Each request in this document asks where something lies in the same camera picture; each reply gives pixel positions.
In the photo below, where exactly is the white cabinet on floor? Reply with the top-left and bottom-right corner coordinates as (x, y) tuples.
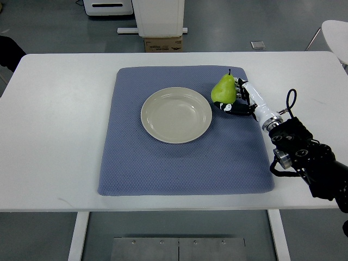
(117, 0), (188, 38)

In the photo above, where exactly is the white appliance with black slot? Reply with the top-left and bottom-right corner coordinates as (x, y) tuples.
(83, 0), (133, 16)

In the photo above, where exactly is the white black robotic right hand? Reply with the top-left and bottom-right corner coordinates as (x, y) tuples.
(213, 77), (283, 132)

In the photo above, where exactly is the beige round plate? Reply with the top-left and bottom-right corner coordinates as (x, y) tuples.
(140, 87), (212, 144)

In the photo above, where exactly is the white table right leg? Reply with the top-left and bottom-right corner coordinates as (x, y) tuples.
(267, 209), (291, 261)

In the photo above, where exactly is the white table leg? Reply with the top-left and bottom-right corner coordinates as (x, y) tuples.
(67, 212), (90, 261)
(267, 209), (291, 261)

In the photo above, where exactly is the blue textured mat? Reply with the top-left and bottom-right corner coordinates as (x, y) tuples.
(98, 65), (274, 196)

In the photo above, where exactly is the black object at left edge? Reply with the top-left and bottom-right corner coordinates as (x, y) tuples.
(0, 36), (26, 72)

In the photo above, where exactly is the grey floor socket plate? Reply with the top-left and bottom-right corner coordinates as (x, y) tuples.
(250, 41), (266, 50)

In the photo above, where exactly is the green pear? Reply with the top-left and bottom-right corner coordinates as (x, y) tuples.
(210, 69), (237, 104)

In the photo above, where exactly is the white table left leg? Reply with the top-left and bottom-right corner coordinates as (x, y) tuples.
(67, 212), (90, 261)

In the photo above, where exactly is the brown cardboard box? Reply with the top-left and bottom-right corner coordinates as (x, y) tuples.
(144, 36), (183, 53)

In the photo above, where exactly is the white chair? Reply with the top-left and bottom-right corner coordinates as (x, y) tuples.
(305, 20), (348, 69)

